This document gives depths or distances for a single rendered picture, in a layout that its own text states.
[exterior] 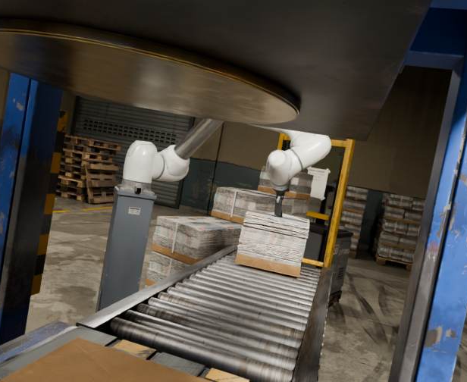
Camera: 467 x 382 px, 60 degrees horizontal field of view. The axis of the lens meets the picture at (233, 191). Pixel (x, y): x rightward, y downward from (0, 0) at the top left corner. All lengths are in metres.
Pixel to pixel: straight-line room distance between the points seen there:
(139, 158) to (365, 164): 7.58
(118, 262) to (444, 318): 1.75
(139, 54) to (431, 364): 0.65
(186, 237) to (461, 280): 1.92
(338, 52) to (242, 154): 9.38
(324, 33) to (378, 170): 9.13
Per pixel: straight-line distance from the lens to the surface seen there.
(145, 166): 2.17
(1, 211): 1.01
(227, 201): 2.99
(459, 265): 0.75
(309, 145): 1.66
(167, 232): 2.59
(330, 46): 0.28
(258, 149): 9.58
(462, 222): 0.74
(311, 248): 4.06
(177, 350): 1.00
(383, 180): 9.37
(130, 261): 2.23
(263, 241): 1.78
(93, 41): 0.34
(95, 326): 1.03
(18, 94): 1.00
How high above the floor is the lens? 1.21
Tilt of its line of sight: 3 degrees down
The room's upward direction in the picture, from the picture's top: 10 degrees clockwise
